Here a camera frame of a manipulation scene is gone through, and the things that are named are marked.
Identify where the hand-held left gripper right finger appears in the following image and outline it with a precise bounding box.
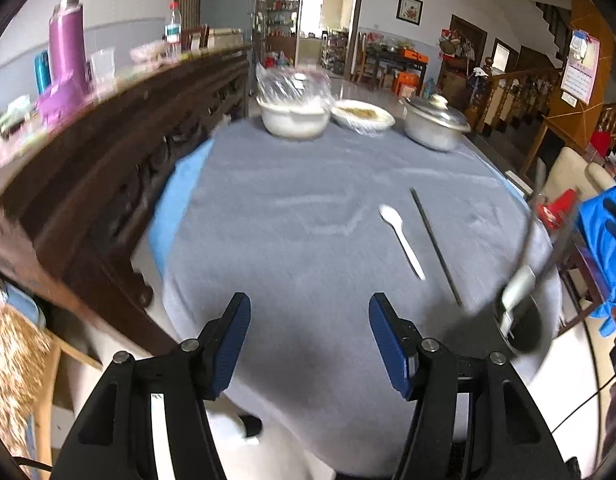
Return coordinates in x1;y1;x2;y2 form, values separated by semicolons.
368;292;569;480

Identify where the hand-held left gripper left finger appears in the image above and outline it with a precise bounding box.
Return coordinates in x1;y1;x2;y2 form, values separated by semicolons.
60;292;252;480

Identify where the white plastic spoon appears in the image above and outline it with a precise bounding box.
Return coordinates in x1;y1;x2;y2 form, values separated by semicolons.
379;204;427;281

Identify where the dark metal chopstick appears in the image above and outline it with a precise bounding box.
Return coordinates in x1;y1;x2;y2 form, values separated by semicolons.
410;188;463;307

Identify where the metal utensil holder cup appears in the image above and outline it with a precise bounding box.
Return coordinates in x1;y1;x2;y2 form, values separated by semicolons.
493;265;556;357

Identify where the red plastic child chair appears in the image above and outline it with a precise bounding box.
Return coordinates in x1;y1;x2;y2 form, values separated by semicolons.
535;187;582;231

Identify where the blue jacket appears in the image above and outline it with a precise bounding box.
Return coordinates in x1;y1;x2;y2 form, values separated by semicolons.
575;180;616;337

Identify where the cream leather sofa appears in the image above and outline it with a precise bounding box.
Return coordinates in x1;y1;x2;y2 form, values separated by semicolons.
538;146;616;206

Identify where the beige spoon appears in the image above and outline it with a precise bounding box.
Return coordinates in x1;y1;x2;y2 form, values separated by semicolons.
500;266;538;312

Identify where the grey tablecloth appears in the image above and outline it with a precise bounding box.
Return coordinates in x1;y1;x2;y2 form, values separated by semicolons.
163;115;564;476

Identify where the wooden stair railing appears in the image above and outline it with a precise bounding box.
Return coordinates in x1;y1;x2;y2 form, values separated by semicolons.
468;67;564;136

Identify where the light blue cloth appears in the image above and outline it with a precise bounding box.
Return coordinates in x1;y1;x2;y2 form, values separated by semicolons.
149;137;216;281

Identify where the orange tiled pillar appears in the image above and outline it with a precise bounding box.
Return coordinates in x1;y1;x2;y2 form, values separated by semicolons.
543;0;616;151

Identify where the metal pot with lid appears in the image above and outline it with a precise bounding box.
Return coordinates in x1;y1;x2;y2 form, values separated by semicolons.
399;92;472;152

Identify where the dark carved wooden table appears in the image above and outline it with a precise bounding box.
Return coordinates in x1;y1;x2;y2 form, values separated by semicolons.
0;45;251;356

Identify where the straw bundle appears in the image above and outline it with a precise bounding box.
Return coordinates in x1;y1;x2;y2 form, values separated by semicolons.
0;305;55;456

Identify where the white bowl with plastic wrap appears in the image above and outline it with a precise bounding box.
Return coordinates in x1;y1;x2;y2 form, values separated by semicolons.
255;62;334;141

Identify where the wrapped plate of food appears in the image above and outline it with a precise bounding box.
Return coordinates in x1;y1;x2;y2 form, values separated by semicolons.
330;100;396;136

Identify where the cluttered wooden dining table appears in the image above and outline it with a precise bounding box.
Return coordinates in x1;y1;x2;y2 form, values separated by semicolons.
358;35;432;93

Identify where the framed flower picture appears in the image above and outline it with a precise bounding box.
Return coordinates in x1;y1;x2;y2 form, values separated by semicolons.
396;0;424;26

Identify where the pink checkered tablecloth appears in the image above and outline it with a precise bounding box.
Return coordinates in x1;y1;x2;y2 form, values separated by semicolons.
0;52;189;176

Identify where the purple thermos lid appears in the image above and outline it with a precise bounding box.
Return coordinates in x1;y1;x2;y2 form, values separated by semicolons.
37;80;92;126

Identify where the plastic-covered small bowl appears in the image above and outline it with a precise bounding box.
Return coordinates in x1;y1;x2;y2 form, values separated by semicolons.
129;41;169;64

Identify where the white chest freezer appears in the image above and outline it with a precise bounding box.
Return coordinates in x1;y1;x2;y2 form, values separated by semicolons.
208;27;245;50

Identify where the clear plastic cup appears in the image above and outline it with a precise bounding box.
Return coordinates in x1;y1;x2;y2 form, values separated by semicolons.
90;49;117;84

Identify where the wooden chair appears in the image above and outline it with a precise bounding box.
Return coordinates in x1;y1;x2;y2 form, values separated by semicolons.
180;24;210;52

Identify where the red-capped water bottle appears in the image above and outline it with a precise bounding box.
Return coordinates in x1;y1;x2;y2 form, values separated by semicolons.
164;1;183;58

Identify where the teal bottle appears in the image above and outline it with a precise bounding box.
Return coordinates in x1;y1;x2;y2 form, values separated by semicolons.
34;50;52;96

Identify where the grey refrigerator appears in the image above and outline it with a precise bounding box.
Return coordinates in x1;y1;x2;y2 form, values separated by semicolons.
198;0;266;51

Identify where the purple thermos flask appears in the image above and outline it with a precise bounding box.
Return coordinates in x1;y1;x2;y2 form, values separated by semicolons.
48;0;89;92

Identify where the wall calendar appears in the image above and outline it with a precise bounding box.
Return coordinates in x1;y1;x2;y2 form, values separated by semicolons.
560;30;601;106

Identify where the black cable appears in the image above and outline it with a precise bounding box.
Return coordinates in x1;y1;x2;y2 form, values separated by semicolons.
552;382;615;434

